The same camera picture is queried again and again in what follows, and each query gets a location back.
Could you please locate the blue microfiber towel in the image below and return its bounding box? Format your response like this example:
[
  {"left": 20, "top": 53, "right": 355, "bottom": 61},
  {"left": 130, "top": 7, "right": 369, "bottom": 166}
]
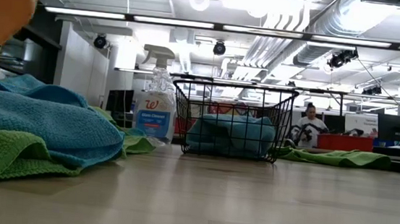
[
  {"left": 184, "top": 110, "right": 278, "bottom": 160},
  {"left": 0, "top": 69, "right": 130, "bottom": 173}
]

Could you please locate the glass cleaner spray bottle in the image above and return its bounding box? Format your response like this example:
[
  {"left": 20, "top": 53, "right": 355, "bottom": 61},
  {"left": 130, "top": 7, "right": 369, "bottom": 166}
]
[{"left": 130, "top": 43, "right": 183, "bottom": 148}]

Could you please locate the black ceiling spot lamp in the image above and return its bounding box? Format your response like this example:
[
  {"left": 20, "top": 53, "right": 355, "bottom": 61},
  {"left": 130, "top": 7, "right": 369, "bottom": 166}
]
[
  {"left": 211, "top": 39, "right": 228, "bottom": 57},
  {"left": 325, "top": 46, "right": 360, "bottom": 72},
  {"left": 93, "top": 33, "right": 108, "bottom": 51}
]

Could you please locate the black computer monitor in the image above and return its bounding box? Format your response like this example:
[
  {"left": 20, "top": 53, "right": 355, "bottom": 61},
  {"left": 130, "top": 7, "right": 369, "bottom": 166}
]
[
  {"left": 105, "top": 87, "right": 135, "bottom": 115},
  {"left": 375, "top": 113, "right": 400, "bottom": 146}
]

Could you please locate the long ceiling light bar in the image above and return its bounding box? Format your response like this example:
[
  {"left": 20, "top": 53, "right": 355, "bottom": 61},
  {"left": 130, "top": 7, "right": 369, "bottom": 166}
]
[{"left": 43, "top": 5, "right": 400, "bottom": 51}]

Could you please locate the person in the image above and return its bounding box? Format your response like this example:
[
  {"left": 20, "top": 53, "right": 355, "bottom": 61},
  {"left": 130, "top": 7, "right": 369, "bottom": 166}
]
[{"left": 289, "top": 100, "right": 332, "bottom": 151}]

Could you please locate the red storage bin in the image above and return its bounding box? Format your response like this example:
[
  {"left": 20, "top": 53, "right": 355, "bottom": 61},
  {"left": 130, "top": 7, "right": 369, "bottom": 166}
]
[{"left": 315, "top": 132, "right": 375, "bottom": 155}]

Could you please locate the dark shelf unit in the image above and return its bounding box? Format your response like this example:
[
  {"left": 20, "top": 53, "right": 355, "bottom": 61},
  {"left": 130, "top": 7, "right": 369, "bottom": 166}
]
[{"left": 0, "top": 0, "right": 67, "bottom": 85}]

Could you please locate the black wire basket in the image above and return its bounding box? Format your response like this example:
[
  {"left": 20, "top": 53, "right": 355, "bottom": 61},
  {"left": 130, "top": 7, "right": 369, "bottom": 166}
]
[{"left": 166, "top": 77, "right": 300, "bottom": 166}]

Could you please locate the silver ceiling duct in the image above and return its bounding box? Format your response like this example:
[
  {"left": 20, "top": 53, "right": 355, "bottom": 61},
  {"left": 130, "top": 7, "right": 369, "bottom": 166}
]
[{"left": 292, "top": 0, "right": 391, "bottom": 74}]

